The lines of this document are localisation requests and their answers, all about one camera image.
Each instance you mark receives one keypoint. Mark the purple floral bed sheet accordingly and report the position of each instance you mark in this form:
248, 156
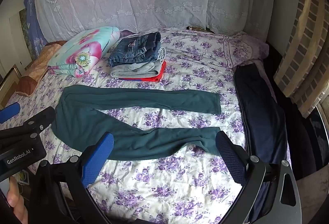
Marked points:
180, 183

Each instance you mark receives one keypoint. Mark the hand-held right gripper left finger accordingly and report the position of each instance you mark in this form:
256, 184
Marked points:
99, 158

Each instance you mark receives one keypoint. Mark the small purple cloth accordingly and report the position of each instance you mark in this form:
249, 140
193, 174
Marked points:
126, 33

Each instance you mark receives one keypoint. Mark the folded grey garment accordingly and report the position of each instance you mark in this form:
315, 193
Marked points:
138, 69

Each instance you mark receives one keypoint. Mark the folded blue jeans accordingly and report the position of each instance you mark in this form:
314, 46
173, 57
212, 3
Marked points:
133, 49

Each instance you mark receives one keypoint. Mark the green patterned cloth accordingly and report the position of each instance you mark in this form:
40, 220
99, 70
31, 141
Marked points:
25, 31

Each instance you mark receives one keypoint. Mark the folded red garment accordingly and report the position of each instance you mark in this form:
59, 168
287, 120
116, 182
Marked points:
160, 73

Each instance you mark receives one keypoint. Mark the dark green pants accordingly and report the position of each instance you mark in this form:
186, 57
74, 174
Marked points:
77, 116

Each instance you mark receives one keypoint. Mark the orange brown pillow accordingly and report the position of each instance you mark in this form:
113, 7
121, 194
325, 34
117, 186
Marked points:
33, 69

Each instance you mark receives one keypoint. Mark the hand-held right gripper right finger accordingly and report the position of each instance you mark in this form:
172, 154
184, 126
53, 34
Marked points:
230, 159

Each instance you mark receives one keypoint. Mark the folded floral blanket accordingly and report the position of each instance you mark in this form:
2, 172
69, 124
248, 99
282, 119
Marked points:
84, 49

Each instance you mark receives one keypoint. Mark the blue patterned cloth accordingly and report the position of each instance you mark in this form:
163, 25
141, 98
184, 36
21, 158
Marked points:
33, 26

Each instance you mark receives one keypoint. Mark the purple floral pillowcase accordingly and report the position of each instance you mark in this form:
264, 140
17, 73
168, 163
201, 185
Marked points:
244, 49

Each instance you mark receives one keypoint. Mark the brick pattern curtain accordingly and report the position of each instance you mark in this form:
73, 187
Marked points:
300, 54

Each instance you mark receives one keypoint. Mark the dark navy pants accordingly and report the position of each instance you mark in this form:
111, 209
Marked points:
259, 116

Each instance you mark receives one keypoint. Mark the person's left hand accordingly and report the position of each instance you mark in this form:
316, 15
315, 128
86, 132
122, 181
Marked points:
16, 203

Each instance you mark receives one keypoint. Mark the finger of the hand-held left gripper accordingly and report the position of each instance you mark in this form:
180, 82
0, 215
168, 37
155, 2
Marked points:
38, 121
10, 112

